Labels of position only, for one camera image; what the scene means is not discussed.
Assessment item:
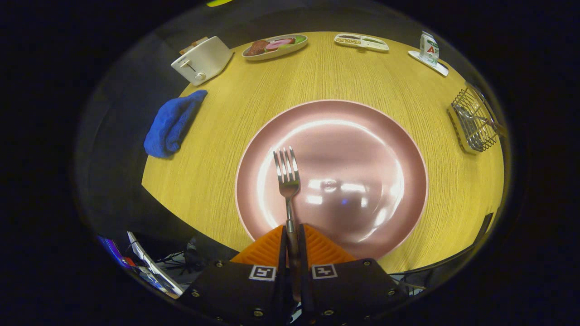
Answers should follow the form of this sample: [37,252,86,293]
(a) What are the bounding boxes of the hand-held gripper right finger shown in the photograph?
[299,224,409,321]

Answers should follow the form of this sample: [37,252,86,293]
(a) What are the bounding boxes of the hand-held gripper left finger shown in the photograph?
[178,225,289,320]

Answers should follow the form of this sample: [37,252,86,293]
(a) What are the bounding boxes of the metal fork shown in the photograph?
[273,146,302,302]

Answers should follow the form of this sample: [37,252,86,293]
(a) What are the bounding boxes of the metal spoon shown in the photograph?
[455,106,507,136]

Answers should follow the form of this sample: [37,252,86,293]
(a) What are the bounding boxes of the pink round plate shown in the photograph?
[235,100,429,261]

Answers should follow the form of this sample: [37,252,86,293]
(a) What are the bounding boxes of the computer monitor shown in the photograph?
[97,231,185,298]

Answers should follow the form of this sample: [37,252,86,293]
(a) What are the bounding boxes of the blue cloth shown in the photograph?
[144,89,208,158]

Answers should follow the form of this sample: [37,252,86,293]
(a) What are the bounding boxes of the plate of meat and vegetables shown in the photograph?
[241,34,309,61]

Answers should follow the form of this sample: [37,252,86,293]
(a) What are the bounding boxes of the white toaster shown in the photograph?
[171,36,234,86]

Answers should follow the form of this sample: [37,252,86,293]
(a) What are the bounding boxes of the white divided dish of beans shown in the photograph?
[334,33,390,52]

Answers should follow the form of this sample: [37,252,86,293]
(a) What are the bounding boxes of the white square coaster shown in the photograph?
[408,50,449,77]

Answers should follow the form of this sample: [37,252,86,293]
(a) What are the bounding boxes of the white drink bottle green label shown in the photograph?
[419,31,440,67]

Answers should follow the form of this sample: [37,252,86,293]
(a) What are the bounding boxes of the black cables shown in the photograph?
[159,238,200,277]

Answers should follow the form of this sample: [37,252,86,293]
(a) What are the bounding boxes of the metal wire basket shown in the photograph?
[447,81,506,155]

